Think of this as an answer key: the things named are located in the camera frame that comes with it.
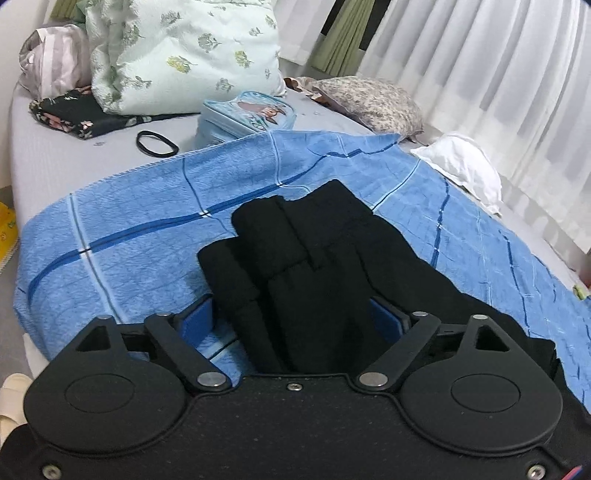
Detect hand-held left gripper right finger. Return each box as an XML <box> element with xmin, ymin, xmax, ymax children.
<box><xmin>358</xmin><ymin>295</ymin><xmax>518</xmax><ymax>394</ymax></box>

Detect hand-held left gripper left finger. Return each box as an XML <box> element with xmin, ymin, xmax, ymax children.
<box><xmin>74</xmin><ymin>295</ymin><xmax>233</xmax><ymax>394</ymax></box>

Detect black pants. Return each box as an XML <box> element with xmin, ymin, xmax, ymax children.
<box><xmin>198</xmin><ymin>180</ymin><xmax>591</xmax><ymax>416</ymax></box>

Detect blue checked blanket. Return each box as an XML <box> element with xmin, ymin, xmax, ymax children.
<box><xmin>14</xmin><ymin>130</ymin><xmax>591</xmax><ymax>402</ymax></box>

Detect white pillow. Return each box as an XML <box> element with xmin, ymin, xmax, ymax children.
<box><xmin>410</xmin><ymin>134</ymin><xmax>504</xmax><ymax>217</ymax></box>

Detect black hair band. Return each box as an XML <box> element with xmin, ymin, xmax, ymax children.
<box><xmin>135</xmin><ymin>130</ymin><xmax>180</xmax><ymax>159</ymax></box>

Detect white slipper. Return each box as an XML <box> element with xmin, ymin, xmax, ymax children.
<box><xmin>0</xmin><ymin>373</ymin><xmax>33</xmax><ymax>428</ymax></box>

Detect yellow packet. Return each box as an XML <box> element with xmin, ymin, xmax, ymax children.
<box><xmin>0</xmin><ymin>200</ymin><xmax>21</xmax><ymax>273</ymax></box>

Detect light blue zip pouch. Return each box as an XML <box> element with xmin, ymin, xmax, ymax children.
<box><xmin>194</xmin><ymin>90</ymin><xmax>296</xmax><ymax>151</ymax></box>

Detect floral patterned pillow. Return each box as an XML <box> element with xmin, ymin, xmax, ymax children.
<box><xmin>284</xmin><ymin>76</ymin><xmax>426</xmax><ymax>139</ymax></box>

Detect grey bed sheet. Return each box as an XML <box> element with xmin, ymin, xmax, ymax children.
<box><xmin>9</xmin><ymin>69</ymin><xmax>591</xmax><ymax>370</ymax></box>

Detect dark floral cloth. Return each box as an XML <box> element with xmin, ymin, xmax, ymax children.
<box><xmin>29</xmin><ymin>85</ymin><xmax>199</xmax><ymax>140</ymax></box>

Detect white sheer curtain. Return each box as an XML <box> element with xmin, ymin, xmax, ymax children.
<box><xmin>360</xmin><ymin>0</ymin><xmax>591</xmax><ymax>259</ymax></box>
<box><xmin>272</xmin><ymin>0</ymin><xmax>345</xmax><ymax>65</ymax></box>

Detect mint floral duvet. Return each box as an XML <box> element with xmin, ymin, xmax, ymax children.
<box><xmin>69</xmin><ymin>0</ymin><xmax>287</xmax><ymax>116</ymax></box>

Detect green curtain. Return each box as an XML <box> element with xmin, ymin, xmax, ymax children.
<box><xmin>309</xmin><ymin>0</ymin><xmax>393</xmax><ymax>77</ymax></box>

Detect pink striped cloth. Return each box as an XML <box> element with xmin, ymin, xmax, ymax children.
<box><xmin>18</xmin><ymin>23</ymin><xmax>93</xmax><ymax>100</ymax></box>

